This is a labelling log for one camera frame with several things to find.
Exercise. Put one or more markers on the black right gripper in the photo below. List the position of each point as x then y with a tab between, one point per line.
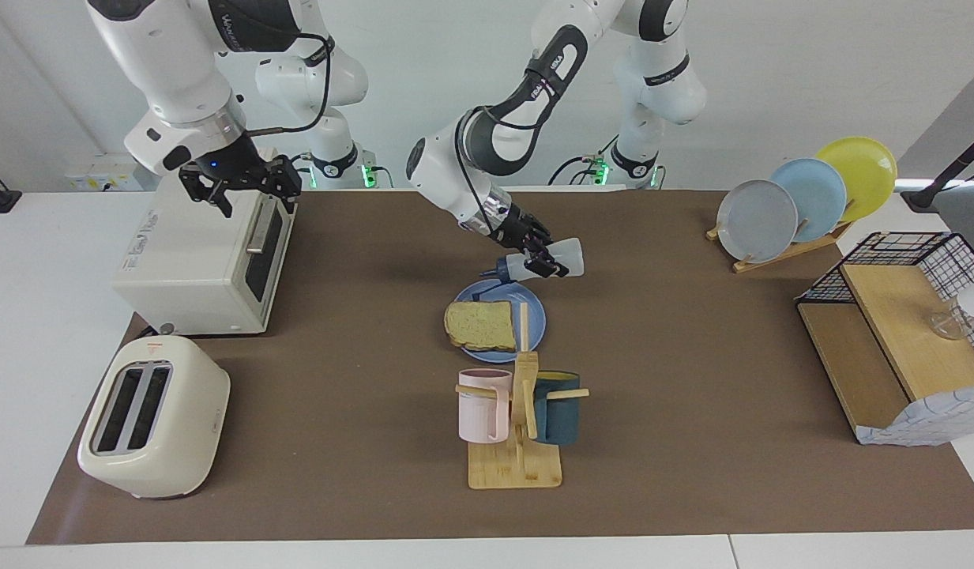
222	164

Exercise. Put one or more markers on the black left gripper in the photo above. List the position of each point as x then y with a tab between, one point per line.
518	227

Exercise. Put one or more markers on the translucent squeeze bottle navy cap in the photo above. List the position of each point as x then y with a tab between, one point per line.
569	257

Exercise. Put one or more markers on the toasted bread slice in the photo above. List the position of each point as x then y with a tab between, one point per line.
479	325

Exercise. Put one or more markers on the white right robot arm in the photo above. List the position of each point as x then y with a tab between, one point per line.
163	55

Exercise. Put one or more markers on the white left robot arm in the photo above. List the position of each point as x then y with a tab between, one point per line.
660	87

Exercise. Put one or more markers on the grey round plate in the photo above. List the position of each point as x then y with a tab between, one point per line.
755	221

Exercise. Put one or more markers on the wooden plate rack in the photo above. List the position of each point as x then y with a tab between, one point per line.
771	259

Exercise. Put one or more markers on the light blue round plate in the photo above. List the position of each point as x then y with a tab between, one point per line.
818	194

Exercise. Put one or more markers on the yellow round plate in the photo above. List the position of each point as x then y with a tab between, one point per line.
862	170

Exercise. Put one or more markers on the white toaster oven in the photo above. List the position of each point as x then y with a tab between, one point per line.
194	261

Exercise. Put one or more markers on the dark teal mug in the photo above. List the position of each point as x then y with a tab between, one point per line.
558	419

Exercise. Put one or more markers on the pink ribbed mug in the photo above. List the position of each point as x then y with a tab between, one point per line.
479	411

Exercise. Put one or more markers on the wooden mug tree stand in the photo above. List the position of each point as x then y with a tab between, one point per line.
514	470

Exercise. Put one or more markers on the brown table mat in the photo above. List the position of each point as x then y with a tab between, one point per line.
336	395

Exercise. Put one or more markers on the cream two-slot toaster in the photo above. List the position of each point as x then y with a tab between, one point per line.
186	427

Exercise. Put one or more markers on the wooden two-tier shelf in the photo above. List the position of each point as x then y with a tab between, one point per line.
897	324

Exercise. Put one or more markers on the clear glass cup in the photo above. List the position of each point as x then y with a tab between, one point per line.
949	324

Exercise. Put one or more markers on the white checked cloth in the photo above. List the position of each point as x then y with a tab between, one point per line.
929	419

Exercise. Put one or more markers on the grey rounded cover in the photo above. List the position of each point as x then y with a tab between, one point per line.
968	217

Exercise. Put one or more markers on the white wall power box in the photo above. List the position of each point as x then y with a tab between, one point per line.
99	178

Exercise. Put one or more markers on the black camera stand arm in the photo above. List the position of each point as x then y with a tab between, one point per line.
953	170

